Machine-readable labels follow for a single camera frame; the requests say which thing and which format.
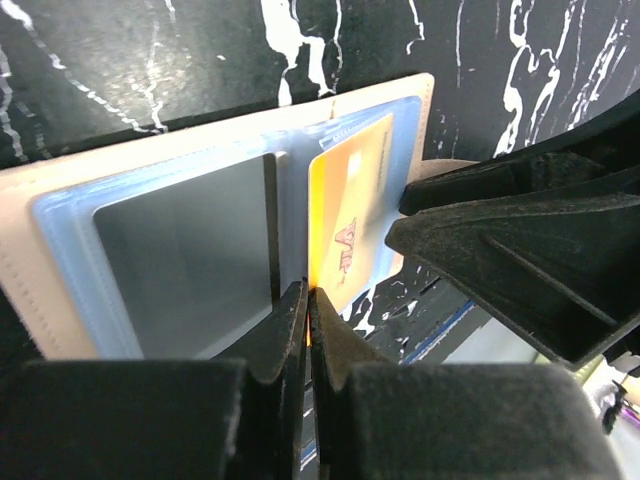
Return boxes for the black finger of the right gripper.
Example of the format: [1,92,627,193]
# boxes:
[386,167,639,365]
[399,92,639,215]

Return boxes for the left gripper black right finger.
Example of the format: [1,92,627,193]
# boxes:
[309,289,621,479]

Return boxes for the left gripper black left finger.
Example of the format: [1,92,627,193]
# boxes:
[1,281,309,479]

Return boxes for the beige leather card holder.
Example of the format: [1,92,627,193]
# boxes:
[1,73,469,359]

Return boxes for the gold VIP card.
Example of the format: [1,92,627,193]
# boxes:
[308,114,394,313]

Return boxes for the grey card in holder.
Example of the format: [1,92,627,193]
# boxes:
[93,154,280,359]

